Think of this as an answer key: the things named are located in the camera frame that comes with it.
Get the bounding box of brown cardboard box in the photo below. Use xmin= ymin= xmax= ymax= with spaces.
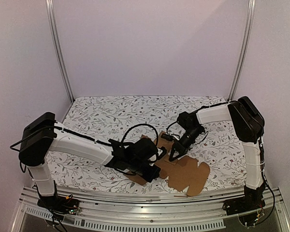
xmin=128 ymin=131 xmax=211 ymax=197

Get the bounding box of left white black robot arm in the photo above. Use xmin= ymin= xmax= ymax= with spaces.
xmin=10 ymin=112 xmax=166 ymax=210

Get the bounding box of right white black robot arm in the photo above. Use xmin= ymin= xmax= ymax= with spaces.
xmin=169 ymin=96 xmax=265 ymax=211

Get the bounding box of floral patterned table mat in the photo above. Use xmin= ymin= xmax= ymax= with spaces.
xmin=37 ymin=95 xmax=266 ymax=194

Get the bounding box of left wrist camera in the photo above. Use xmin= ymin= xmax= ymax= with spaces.
xmin=156 ymin=146 xmax=168 ymax=160

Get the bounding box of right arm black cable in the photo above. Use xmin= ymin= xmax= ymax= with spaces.
xmin=166 ymin=122 xmax=184 ymax=136

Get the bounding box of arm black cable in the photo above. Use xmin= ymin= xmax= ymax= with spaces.
xmin=166 ymin=122 xmax=184 ymax=136
xmin=120 ymin=123 xmax=160 ymax=148

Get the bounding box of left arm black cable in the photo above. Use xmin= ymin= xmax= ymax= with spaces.
xmin=120 ymin=123 xmax=160 ymax=148

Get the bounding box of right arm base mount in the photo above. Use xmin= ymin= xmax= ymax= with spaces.
xmin=222 ymin=184 xmax=265 ymax=216

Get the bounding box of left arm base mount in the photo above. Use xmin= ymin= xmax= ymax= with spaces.
xmin=37 ymin=187 xmax=80 ymax=214

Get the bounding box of aluminium front rail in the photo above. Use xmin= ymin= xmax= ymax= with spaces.
xmin=10 ymin=187 xmax=290 ymax=232

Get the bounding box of right aluminium frame post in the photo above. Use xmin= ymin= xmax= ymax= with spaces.
xmin=227 ymin=0 xmax=256 ymax=101

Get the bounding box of aluminium frame post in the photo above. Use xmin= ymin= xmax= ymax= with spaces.
xmin=227 ymin=0 xmax=256 ymax=101
xmin=45 ymin=0 xmax=75 ymax=103

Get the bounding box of left aluminium frame post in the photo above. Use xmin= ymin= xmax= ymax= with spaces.
xmin=45 ymin=0 xmax=75 ymax=103

